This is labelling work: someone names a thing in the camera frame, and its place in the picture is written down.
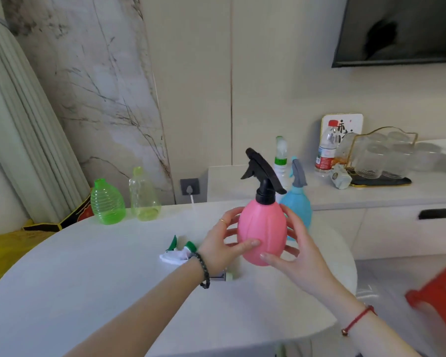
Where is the person's left hand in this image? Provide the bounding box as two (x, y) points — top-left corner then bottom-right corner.
(197, 207), (261, 276)

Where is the person's right hand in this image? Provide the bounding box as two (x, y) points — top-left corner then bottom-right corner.
(259, 204), (336, 298)

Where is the pink spray bottle black trigger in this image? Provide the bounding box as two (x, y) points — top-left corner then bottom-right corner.
(237, 147), (288, 267)

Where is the blue spray bottle grey trigger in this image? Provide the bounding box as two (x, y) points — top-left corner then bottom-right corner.
(280, 158), (313, 241)

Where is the white green spray trigger head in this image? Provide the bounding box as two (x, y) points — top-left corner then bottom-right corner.
(159, 235), (198, 266)

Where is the white spray bottle green band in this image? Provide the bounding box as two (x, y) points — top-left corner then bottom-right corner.
(274, 136), (293, 203)

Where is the small white crumpled packet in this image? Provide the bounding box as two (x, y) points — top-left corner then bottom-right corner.
(329, 163), (353, 190)

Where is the clear water bottle red label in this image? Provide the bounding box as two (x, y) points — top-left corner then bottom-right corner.
(314, 119), (339, 174)

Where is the pale yellow clear plastic bottle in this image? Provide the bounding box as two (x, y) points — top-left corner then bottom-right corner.
(129, 166), (162, 222)

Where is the white low cabinet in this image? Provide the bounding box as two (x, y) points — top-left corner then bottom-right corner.
(207, 138), (446, 261)

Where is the clear glass pitcher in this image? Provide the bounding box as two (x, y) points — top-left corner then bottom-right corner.
(334, 131), (360, 167)

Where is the black tray gold rim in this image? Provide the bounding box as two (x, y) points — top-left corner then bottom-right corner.
(347, 170), (413, 188)

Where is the clear glass cup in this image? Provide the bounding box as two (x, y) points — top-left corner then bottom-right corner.
(387, 131), (412, 145)
(383, 143), (412, 179)
(355, 144), (389, 179)
(364, 132), (389, 147)

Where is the white sign card gold edge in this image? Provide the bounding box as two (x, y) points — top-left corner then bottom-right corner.
(320, 113), (364, 147)

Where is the green ribbed plastic bottle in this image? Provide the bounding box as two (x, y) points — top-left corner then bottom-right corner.
(90, 178), (127, 225)

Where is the red black patterned cushion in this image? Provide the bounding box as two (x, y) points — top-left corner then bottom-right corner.
(22, 189), (96, 233)

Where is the red plastic stool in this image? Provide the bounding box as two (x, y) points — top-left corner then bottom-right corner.
(405, 254), (446, 346)

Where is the yellow cloth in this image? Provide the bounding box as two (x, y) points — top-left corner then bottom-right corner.
(0, 218), (57, 299)

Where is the pale pleated curtain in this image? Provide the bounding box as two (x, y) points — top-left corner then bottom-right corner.
(0, 0), (91, 236)

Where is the black bead bracelet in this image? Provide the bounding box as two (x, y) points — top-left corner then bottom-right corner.
(190, 252), (211, 290)

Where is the white plug with cable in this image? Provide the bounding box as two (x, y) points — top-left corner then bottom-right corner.
(186, 185), (200, 217)

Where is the grey wall socket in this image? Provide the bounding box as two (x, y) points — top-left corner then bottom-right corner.
(180, 178), (200, 196)

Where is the red string bracelet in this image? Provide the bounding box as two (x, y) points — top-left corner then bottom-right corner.
(341, 305), (377, 337)

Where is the gold wire cup rack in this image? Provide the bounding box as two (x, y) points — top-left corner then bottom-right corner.
(345, 126), (419, 179)

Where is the black drawer handle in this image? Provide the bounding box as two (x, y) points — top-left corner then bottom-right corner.
(418, 208), (446, 220)

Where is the black wall television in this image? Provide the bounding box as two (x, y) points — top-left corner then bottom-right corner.
(332, 0), (446, 68)

